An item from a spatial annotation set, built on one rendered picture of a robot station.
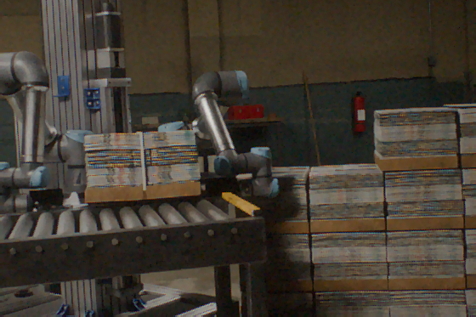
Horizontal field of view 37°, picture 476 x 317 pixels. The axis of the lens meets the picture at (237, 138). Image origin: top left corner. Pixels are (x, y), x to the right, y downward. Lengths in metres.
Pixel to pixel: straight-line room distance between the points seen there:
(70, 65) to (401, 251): 1.56
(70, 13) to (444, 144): 1.60
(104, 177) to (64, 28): 0.94
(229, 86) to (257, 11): 6.83
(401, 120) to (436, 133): 0.14
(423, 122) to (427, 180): 0.22
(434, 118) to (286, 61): 7.00
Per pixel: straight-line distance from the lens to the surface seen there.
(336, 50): 9.92
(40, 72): 2.56
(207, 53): 9.34
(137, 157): 2.40
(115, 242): 1.93
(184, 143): 2.42
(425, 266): 2.84
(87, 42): 3.08
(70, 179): 2.82
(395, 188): 2.78
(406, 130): 2.76
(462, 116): 2.78
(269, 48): 9.63
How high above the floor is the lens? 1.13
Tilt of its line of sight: 3 degrees down
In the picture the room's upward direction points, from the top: 3 degrees counter-clockwise
